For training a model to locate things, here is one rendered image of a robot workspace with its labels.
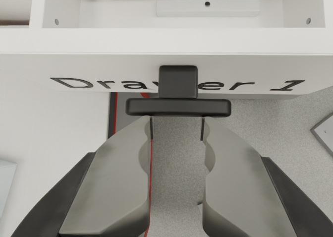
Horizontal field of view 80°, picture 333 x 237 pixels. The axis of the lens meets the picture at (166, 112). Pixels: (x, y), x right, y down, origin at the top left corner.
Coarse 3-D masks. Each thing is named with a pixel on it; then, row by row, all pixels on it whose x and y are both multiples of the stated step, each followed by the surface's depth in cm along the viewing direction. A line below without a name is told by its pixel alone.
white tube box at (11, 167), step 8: (0, 160) 29; (0, 168) 26; (8, 168) 27; (0, 176) 26; (8, 176) 28; (0, 184) 27; (8, 184) 28; (0, 192) 27; (8, 192) 28; (0, 200) 27; (0, 208) 28; (0, 216) 28
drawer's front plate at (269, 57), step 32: (0, 32) 13; (32, 32) 13; (64, 32) 13; (96, 32) 13; (128, 32) 13; (160, 32) 13; (192, 32) 12; (224, 32) 12; (256, 32) 12; (288, 32) 12; (320, 32) 12; (0, 64) 15; (32, 64) 15; (64, 64) 15; (96, 64) 15; (128, 64) 14; (160, 64) 14; (192, 64) 14; (224, 64) 14; (256, 64) 14; (288, 64) 14; (320, 64) 14
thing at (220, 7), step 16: (160, 0) 22; (176, 0) 21; (192, 0) 21; (208, 0) 21; (224, 0) 21; (240, 0) 21; (256, 0) 21; (160, 16) 22; (176, 16) 22; (192, 16) 22; (208, 16) 22; (224, 16) 22; (240, 16) 22
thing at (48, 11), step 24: (48, 0) 17; (72, 0) 21; (96, 0) 23; (120, 0) 23; (144, 0) 23; (264, 0) 22; (288, 0) 21; (312, 0) 17; (48, 24) 18; (72, 24) 22; (96, 24) 23; (120, 24) 23; (144, 24) 23; (168, 24) 22; (192, 24) 22; (216, 24) 22; (240, 24) 22; (264, 24) 22; (288, 24) 21; (312, 24) 17
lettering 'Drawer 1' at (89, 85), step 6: (54, 78) 18; (60, 78) 18; (66, 78) 18; (72, 78) 18; (66, 84) 20; (90, 84) 20; (102, 84) 20; (126, 84) 20; (132, 84) 20; (138, 84) 20; (144, 84) 20; (156, 84) 19; (204, 84) 19; (222, 84) 19; (234, 84) 19; (240, 84) 19; (294, 84) 18; (270, 90) 21; (276, 90) 21; (282, 90) 20; (288, 90) 20
